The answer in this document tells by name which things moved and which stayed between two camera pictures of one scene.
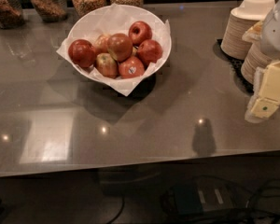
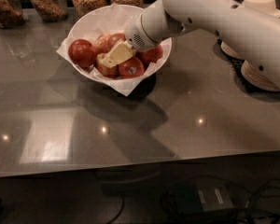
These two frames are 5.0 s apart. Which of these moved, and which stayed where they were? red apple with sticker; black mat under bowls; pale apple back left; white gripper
Moved: white gripper
Stayed: pale apple back left; red apple with sticker; black mat under bowls
